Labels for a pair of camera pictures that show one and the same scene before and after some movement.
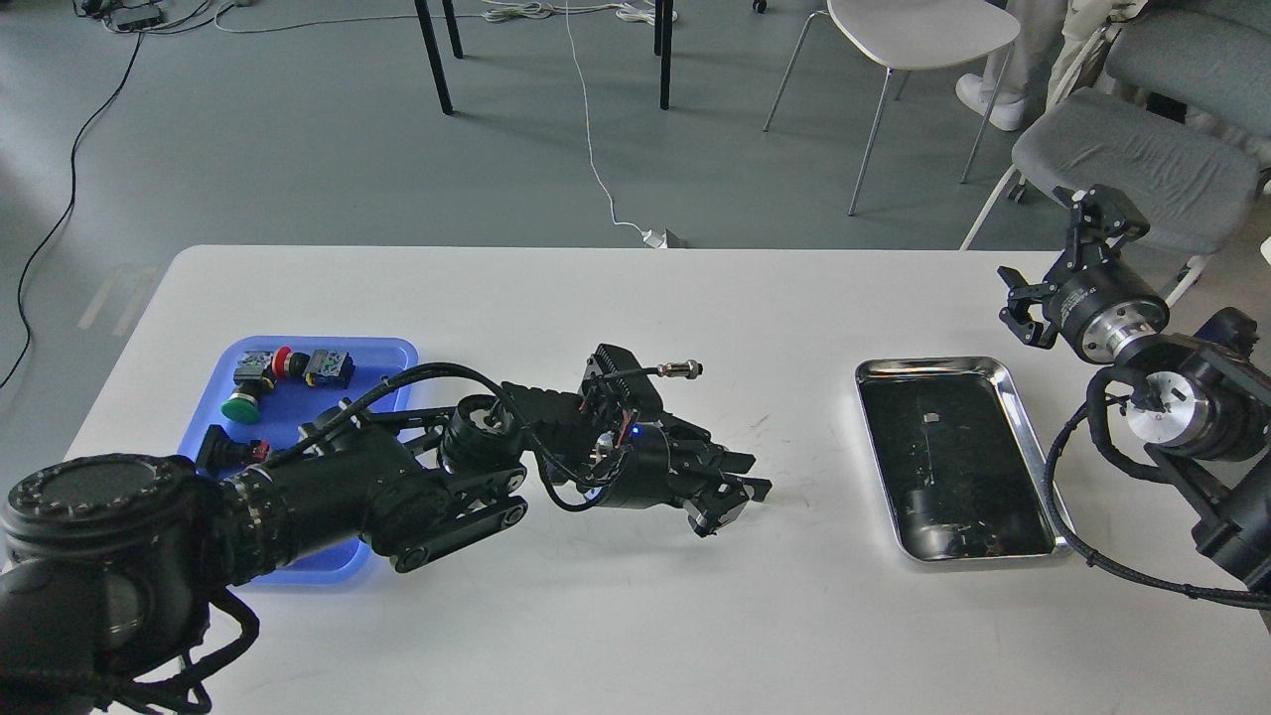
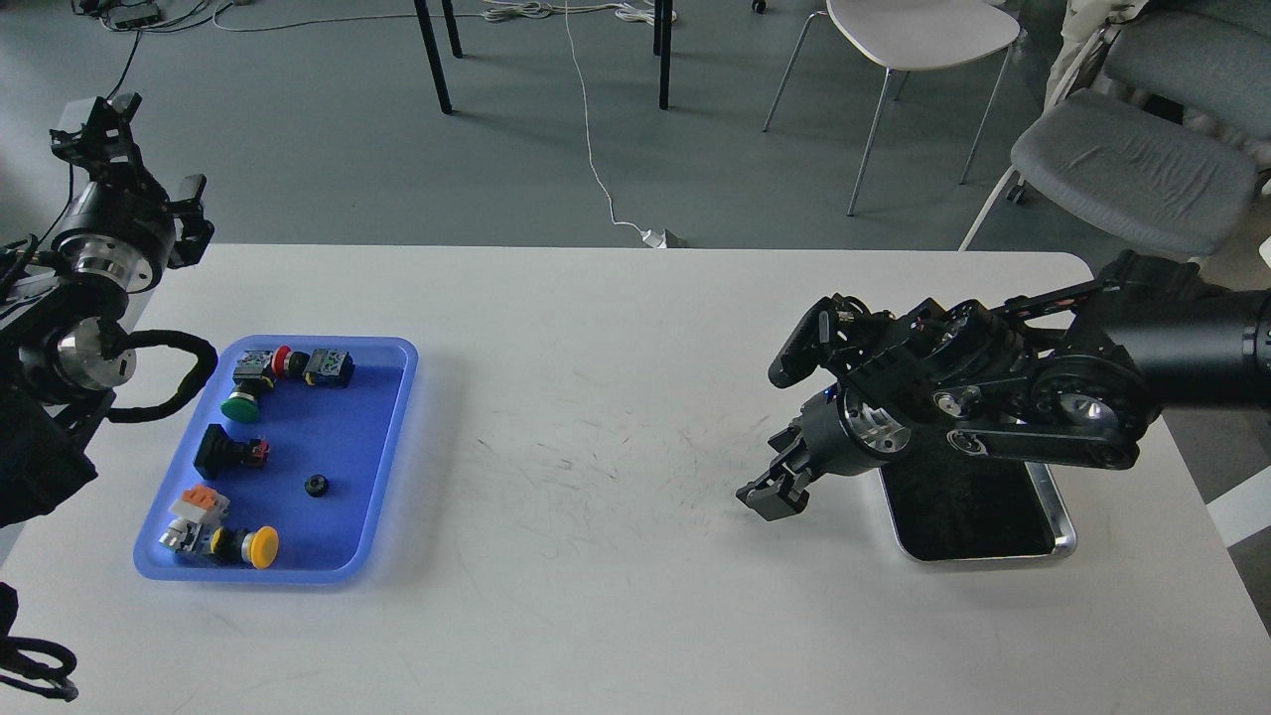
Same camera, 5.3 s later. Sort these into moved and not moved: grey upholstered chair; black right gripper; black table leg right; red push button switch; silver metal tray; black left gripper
Moved: black right gripper; black left gripper
Not moved: grey upholstered chair; black table leg right; silver metal tray; red push button switch
